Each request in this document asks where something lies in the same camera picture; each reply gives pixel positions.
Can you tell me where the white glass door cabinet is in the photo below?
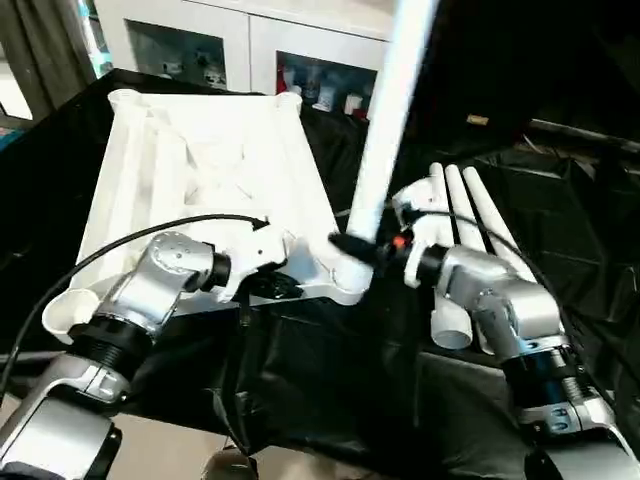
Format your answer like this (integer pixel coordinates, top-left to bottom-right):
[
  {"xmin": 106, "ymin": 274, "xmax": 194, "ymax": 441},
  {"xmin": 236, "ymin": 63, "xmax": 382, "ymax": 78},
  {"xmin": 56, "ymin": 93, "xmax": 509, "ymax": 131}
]
[{"xmin": 94, "ymin": 0, "xmax": 397, "ymax": 122}]

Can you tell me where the black left camera cable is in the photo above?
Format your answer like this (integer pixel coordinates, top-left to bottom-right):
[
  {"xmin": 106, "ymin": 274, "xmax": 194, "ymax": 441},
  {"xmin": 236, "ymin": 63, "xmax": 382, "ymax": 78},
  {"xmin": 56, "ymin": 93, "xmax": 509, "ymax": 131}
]
[{"xmin": 0, "ymin": 213, "xmax": 272, "ymax": 397}]

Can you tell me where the small white blue box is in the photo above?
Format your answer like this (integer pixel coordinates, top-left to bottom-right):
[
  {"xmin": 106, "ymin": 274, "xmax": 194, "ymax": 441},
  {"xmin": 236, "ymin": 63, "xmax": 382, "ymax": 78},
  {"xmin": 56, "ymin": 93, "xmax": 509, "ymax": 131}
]
[{"xmin": 319, "ymin": 84, "xmax": 343, "ymax": 112}]

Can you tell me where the white plastic table top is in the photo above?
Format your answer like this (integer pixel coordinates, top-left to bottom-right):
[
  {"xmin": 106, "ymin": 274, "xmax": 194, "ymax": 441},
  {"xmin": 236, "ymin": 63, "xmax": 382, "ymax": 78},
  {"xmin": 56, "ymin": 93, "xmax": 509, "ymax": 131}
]
[{"xmin": 42, "ymin": 88, "xmax": 374, "ymax": 347}]

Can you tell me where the white plastic table leg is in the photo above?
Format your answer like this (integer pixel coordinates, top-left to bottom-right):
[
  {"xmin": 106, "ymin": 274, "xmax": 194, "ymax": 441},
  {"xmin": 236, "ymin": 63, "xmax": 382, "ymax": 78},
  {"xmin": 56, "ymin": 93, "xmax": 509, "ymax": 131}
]
[
  {"xmin": 428, "ymin": 162, "xmax": 475, "ymax": 352},
  {"xmin": 443, "ymin": 164, "xmax": 507, "ymax": 357},
  {"xmin": 461, "ymin": 166, "xmax": 534, "ymax": 287},
  {"xmin": 344, "ymin": 0, "xmax": 442, "ymax": 287}
]

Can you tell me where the dark metal rod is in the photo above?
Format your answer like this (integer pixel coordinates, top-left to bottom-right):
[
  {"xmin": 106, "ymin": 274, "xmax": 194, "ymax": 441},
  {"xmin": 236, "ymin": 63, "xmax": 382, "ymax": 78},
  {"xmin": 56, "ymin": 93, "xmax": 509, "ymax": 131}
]
[{"xmin": 523, "ymin": 117, "xmax": 640, "ymax": 152}]

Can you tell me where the grey curtain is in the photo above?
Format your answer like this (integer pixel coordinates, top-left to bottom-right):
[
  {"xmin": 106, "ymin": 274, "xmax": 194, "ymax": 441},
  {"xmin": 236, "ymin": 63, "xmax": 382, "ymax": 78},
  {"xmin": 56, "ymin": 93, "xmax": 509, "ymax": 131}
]
[{"xmin": 0, "ymin": 0, "xmax": 97, "ymax": 122}]

